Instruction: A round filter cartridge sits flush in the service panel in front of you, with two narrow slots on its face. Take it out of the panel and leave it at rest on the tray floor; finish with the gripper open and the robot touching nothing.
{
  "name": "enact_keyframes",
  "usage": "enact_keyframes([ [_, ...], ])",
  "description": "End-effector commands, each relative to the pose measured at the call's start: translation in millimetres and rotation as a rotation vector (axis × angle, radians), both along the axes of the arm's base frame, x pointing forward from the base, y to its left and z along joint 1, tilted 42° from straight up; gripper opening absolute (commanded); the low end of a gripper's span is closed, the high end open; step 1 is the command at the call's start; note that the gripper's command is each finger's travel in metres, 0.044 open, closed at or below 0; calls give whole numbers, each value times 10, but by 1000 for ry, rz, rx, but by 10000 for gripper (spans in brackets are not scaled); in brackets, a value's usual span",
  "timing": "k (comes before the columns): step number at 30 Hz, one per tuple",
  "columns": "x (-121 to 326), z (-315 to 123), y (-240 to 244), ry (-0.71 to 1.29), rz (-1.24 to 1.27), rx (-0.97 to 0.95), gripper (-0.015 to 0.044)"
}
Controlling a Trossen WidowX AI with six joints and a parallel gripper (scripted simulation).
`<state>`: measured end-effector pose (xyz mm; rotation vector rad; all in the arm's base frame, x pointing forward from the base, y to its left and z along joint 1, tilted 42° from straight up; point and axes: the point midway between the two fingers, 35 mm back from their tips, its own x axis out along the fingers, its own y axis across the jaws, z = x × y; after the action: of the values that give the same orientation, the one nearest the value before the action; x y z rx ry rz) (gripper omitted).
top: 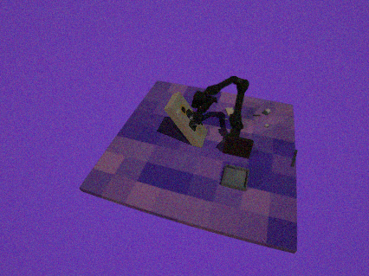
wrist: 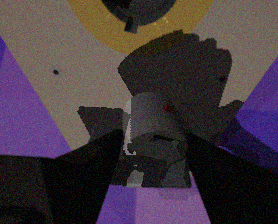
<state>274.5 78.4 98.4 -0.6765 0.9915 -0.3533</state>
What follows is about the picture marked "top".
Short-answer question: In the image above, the beige flat panel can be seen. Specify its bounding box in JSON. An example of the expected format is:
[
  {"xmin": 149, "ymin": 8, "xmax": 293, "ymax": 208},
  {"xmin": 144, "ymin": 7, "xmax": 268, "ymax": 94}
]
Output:
[{"xmin": 164, "ymin": 92, "xmax": 208, "ymax": 148}]

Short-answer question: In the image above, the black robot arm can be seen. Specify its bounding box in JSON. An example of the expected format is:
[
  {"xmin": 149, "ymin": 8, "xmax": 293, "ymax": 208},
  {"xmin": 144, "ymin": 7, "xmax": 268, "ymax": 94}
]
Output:
[{"xmin": 191, "ymin": 76, "xmax": 249, "ymax": 138}]

